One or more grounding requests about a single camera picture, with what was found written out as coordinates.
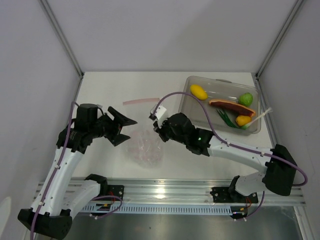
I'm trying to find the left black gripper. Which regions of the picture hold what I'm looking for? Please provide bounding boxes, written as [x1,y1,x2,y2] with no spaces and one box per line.
[89,106,137,146]

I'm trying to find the clear zip top bag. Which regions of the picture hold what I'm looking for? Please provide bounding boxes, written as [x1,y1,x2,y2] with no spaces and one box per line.
[122,98,164,169]

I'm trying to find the green onion toy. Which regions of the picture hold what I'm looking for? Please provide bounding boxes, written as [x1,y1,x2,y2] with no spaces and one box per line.
[217,107,273,130]

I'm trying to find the red meat slice toy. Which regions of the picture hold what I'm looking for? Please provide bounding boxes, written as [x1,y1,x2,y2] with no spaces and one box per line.
[208,99,256,117]

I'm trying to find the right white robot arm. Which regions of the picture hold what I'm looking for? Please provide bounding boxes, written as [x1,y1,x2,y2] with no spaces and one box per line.
[149,113,296,203]

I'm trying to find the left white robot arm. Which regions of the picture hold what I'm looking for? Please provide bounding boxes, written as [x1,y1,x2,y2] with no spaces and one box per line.
[17,102,137,240]

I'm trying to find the yellow mango toy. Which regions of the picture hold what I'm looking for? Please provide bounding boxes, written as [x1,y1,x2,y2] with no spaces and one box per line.
[189,84,208,101]

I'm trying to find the clear plastic tray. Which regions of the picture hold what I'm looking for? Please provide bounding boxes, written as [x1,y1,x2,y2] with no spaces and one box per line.
[178,76,262,136]

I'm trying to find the yellow lemon toy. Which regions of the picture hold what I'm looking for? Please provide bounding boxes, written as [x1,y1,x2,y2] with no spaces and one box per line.
[235,115,252,127]

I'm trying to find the green guava toy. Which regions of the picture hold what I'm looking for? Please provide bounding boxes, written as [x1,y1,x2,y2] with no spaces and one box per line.
[238,92,254,107]

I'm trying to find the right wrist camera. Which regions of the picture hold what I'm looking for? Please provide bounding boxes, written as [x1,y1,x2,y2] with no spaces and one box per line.
[149,104,168,122]

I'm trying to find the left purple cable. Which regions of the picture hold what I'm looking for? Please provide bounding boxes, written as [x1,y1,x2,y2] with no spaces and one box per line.
[29,101,78,240]

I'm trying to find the purple cable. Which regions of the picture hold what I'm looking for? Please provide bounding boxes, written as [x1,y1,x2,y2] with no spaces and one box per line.
[153,91,309,186]
[29,101,78,240]

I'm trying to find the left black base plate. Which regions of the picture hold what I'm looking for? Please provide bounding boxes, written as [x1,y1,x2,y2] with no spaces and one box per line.
[100,184,125,202]

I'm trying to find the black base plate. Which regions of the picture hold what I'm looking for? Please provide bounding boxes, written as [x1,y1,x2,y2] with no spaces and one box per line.
[100,184,125,202]
[209,186,259,204]

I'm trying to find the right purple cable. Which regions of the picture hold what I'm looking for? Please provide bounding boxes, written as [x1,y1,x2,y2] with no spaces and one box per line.
[153,91,309,186]

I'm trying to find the white slotted cable duct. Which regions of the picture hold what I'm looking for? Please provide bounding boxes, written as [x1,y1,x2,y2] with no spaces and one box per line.
[82,204,232,215]

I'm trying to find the aluminium mounting rail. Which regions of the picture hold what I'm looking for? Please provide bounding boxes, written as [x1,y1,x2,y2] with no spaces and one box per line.
[62,177,306,207]

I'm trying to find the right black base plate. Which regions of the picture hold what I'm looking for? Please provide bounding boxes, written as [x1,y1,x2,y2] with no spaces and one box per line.
[209,186,259,204]

